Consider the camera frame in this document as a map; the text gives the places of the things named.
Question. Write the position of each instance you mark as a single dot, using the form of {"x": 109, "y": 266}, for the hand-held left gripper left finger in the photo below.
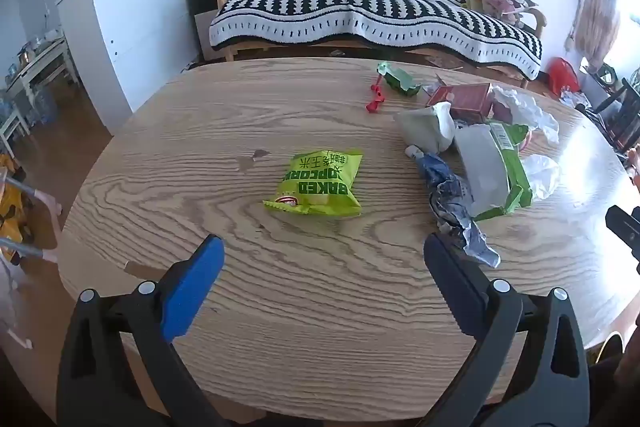
{"x": 192, "y": 292}

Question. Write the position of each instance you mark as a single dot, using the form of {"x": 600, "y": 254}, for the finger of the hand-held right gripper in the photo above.
{"x": 625, "y": 224}

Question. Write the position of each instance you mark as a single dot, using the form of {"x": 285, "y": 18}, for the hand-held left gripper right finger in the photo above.
{"x": 450, "y": 292}

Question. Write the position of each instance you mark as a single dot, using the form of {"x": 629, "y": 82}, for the green silver snack bag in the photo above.
{"x": 482, "y": 167}

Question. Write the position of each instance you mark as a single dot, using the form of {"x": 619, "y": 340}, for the clear plastic bag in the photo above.
{"x": 530, "y": 112}
{"x": 542, "y": 172}

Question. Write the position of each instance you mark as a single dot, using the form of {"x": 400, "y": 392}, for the green popcorn bag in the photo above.
{"x": 320, "y": 182}

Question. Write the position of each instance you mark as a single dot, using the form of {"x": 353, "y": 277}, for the pink tricycle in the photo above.
{"x": 634, "y": 167}

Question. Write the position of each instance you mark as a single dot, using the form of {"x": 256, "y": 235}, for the blue silver crumpled wrapper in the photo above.
{"x": 450, "y": 197}

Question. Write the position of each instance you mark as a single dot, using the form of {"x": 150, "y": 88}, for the black wooden chair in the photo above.
{"x": 625, "y": 112}

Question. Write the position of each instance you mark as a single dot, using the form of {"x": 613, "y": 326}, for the black stool yellow rim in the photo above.
{"x": 615, "y": 367}

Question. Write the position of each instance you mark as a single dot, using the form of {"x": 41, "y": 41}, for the red plastic bag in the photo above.
{"x": 562, "y": 74}

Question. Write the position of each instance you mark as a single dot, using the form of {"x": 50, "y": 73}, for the white crumpled pouch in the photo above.
{"x": 425, "y": 127}

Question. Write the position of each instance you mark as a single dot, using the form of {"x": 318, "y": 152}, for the hanging duster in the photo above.
{"x": 570, "y": 42}

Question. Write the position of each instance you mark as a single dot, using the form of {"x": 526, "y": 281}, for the pink child walker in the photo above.
{"x": 20, "y": 207}

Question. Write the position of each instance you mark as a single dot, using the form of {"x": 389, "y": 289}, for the red cardboard box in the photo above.
{"x": 467, "y": 99}

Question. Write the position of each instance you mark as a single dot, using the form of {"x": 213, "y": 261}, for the green crumpled wrapper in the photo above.
{"x": 400, "y": 82}

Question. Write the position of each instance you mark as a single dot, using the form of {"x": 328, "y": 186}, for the blue water jug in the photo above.
{"x": 42, "y": 102}

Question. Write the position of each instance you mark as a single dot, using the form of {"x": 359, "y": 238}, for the white cabinet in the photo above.
{"x": 125, "y": 32}

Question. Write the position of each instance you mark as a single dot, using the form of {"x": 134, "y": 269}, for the white table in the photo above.
{"x": 40, "y": 57}

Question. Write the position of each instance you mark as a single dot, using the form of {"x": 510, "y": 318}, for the black white striped sofa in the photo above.
{"x": 375, "y": 2}

